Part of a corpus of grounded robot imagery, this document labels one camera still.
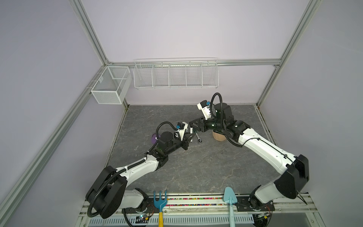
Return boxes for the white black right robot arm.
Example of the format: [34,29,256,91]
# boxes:
[190,93,310,211]

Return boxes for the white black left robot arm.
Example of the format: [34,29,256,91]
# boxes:
[86,122,195,219]

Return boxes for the potted green plant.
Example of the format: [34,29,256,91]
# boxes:
[212,131,226,142]

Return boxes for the light blue garden trowel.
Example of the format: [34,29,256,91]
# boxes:
[223,187,238,227]

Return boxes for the white mesh box basket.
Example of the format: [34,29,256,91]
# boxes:
[91,66,132,105]

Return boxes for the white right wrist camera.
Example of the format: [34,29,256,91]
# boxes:
[197,100,211,120]

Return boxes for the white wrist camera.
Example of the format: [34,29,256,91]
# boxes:
[176,122,189,141]
[197,100,211,120]

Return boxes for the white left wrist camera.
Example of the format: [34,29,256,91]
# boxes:
[176,122,189,141]

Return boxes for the white wire shelf basket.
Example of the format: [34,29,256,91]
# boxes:
[133,58,219,89]

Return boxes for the blue garden fork yellow handle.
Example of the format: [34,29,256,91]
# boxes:
[153,190,168,227]

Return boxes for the white perforated cable duct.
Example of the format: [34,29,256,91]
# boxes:
[88,214,254,227]

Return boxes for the aluminium front rail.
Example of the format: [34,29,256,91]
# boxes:
[79,193,318,215]

